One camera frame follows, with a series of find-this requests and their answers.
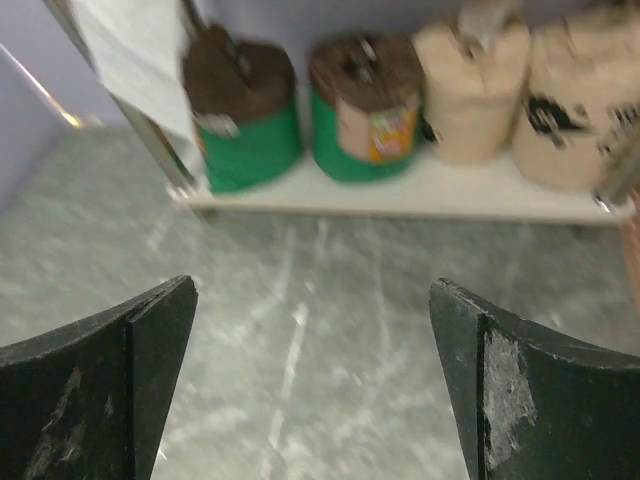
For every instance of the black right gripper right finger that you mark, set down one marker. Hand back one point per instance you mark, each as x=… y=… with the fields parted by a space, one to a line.
x=530 y=402

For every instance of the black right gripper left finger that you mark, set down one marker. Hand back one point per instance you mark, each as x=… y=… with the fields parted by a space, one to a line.
x=90 y=399

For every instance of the tan paper roll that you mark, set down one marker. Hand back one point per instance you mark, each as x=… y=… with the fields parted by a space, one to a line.
x=582 y=97

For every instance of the green roll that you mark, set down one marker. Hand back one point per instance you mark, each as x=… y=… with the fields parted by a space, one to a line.
x=366 y=100
x=243 y=102

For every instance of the tan roll with tail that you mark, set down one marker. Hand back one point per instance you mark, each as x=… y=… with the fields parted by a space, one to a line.
x=475 y=64

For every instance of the plain white paper roll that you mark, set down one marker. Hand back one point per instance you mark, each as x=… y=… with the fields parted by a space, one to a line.
x=136 y=48

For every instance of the white two-tier shelf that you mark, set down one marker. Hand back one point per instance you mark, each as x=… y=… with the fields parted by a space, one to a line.
x=428 y=189

